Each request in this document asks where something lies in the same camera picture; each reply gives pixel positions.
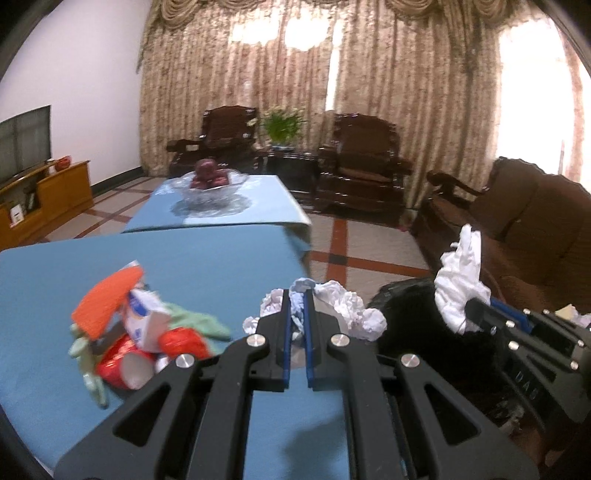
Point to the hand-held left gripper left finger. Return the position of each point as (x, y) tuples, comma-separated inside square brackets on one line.
[(286, 332)]

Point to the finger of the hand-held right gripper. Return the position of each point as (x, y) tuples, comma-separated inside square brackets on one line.
[(527, 321), (482, 318)]

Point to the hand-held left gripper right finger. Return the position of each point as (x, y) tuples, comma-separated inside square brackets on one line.
[(309, 332)]

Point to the small bluish paper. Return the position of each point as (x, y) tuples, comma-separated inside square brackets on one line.
[(299, 318)]

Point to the small white paper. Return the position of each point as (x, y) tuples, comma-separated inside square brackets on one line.
[(272, 302)]

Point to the white tissue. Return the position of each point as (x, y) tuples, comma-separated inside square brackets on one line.
[(461, 277)]

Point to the large white paper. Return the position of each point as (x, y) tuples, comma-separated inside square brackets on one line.
[(351, 307)]

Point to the black trash bin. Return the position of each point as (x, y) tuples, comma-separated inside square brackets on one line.
[(415, 318)]

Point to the green rubber glove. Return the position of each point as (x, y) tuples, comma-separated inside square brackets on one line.
[(203, 323)]

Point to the red paper cup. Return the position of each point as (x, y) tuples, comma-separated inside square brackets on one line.
[(184, 341), (122, 364)]

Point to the white and blue carton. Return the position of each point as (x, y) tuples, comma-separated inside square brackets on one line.
[(145, 318)]

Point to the orange snack packet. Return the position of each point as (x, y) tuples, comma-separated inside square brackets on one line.
[(104, 302)]

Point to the dark wooden sofa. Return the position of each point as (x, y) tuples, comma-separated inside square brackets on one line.
[(531, 212)]

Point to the glass fruit bowl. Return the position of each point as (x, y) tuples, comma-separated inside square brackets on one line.
[(207, 196)]

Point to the dark wooden side table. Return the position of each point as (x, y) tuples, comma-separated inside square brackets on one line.
[(291, 168)]

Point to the pile of red apples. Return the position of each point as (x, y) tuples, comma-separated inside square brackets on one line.
[(207, 173)]

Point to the dark wooden armchair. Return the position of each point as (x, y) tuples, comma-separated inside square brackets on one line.
[(364, 152), (226, 134)]

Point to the green potted plant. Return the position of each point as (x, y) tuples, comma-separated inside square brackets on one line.
[(281, 127)]

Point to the sheer window curtain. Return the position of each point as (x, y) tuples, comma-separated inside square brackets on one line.
[(531, 92)]

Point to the wooden television cabinet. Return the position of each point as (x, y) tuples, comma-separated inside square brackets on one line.
[(64, 194)]

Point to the beige floral curtain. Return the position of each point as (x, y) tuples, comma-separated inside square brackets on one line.
[(194, 83)]

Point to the small red ornament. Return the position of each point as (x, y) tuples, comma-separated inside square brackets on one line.
[(62, 162)]

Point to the flat screen television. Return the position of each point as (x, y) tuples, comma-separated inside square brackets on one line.
[(23, 143)]

